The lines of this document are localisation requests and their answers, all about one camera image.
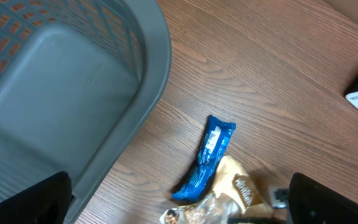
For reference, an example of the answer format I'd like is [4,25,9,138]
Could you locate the grey plastic mesh basket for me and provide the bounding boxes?
[0,0,172,223]

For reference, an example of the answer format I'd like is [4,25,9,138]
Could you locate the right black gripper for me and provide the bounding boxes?
[227,218,286,224]

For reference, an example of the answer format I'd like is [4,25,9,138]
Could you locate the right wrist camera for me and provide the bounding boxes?
[269,187,289,209]

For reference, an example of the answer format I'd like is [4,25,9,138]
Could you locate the beige brown snack bag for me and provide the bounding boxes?
[160,156,273,224]

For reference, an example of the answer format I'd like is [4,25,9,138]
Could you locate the blue snack wrapper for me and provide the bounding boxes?
[172,115,236,202]

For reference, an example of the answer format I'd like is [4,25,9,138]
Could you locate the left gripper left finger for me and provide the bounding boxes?
[0,171,73,224]

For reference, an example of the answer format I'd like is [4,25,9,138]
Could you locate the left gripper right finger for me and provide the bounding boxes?
[288,172,358,224]

